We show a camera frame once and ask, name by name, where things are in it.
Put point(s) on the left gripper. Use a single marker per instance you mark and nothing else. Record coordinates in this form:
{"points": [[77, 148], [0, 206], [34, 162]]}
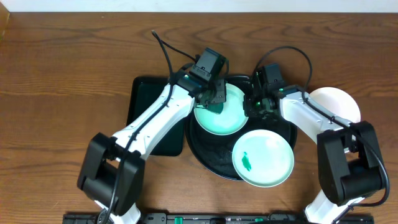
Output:
{"points": [[216, 95]]}

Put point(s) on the round black tray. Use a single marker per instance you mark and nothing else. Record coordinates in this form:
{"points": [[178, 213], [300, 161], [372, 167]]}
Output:
{"points": [[215, 151]]}

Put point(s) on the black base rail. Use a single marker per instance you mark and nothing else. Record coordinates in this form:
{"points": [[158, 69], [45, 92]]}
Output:
{"points": [[162, 218]]}

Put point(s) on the black rectangular tray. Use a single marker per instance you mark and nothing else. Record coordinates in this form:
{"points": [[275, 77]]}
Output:
{"points": [[145, 90]]}

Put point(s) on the light green plate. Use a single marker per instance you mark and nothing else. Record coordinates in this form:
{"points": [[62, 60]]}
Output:
{"points": [[263, 158], [230, 120]]}

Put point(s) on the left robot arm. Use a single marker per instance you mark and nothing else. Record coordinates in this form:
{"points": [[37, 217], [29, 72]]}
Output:
{"points": [[112, 172]]}

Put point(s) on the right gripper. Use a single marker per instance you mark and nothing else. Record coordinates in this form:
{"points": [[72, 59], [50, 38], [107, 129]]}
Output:
{"points": [[248, 107]]}

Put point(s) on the green sponge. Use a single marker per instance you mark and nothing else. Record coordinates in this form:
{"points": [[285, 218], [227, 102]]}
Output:
{"points": [[216, 108]]}

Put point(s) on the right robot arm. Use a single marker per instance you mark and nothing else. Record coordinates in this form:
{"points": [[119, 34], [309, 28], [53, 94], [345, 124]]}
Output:
{"points": [[351, 170]]}

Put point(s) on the white plate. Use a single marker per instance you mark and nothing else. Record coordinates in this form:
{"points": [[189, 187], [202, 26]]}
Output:
{"points": [[338, 102]]}

